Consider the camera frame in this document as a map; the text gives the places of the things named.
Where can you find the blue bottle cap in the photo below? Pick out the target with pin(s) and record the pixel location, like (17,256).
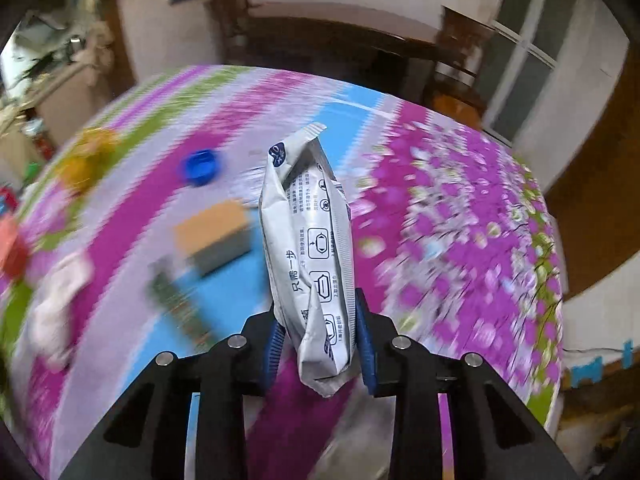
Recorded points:
(200,167)

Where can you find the small tan sponge block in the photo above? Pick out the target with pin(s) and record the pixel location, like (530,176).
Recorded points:
(212,232)

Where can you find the gold foil candy wrapper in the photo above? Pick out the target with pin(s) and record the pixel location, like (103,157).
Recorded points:
(87,160)

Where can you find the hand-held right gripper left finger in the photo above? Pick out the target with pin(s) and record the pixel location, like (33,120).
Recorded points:
(274,355)

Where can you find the crumpled white cloth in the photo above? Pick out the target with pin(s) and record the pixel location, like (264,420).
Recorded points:
(62,305)

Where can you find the cluttered cabinet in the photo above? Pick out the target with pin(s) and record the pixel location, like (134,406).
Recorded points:
(50,70)

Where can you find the red carton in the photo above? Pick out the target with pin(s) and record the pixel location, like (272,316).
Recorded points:
(12,247)

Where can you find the dark wooden chair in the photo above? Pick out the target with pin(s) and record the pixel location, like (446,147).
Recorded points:
(457,55)
(230,25)

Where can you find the floral striped tablecloth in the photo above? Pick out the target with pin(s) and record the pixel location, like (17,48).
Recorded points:
(440,240)

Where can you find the white snack packet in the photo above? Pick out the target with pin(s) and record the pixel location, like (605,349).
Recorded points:
(310,240)

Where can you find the white glass double door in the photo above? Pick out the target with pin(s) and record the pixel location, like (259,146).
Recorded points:
(530,45)

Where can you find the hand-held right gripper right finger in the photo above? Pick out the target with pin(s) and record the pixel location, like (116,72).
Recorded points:
(364,355)

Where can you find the round wooden dining table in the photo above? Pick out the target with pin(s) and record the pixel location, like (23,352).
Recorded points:
(340,25)

